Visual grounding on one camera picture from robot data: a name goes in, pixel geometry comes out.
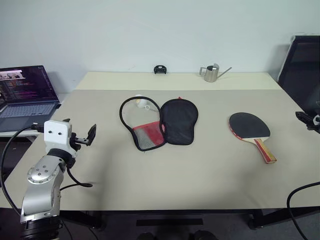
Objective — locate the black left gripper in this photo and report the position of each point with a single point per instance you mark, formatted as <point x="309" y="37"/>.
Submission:
<point x="75" y="142"/>

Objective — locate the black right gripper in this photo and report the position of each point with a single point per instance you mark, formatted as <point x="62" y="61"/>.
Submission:
<point x="312" y="125"/>

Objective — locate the table tennis paddle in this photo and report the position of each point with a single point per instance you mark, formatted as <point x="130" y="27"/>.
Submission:
<point x="247" y="125"/>

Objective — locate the black red paddle case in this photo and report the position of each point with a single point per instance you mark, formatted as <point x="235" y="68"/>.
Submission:
<point x="178" y="120"/>

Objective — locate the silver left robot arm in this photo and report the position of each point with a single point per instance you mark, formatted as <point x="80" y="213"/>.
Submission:
<point x="41" y="185"/>

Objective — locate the black mesh office chair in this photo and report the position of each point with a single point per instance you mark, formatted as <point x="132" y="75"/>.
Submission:
<point x="303" y="75"/>

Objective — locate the open laptop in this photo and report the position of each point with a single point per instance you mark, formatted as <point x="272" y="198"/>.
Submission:
<point x="25" y="100"/>

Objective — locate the white side desk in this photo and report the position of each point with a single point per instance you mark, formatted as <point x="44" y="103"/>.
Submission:
<point x="15" y="134"/>

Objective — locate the black table clamp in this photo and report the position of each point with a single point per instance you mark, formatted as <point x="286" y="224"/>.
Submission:
<point x="160" y="70"/>

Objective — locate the steel watering can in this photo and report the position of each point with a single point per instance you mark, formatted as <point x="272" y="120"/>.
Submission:
<point x="211" y="74"/>

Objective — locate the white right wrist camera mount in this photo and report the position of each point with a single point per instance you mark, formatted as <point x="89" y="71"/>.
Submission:
<point x="317" y="119"/>

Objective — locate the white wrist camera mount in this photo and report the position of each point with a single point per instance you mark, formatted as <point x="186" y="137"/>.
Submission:
<point x="56" y="136"/>
<point x="317" y="119"/>

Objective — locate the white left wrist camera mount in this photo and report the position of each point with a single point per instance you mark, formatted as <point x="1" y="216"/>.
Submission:
<point x="56" y="136"/>

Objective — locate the black table frame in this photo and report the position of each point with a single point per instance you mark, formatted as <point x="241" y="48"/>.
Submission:
<point x="175" y="212"/>

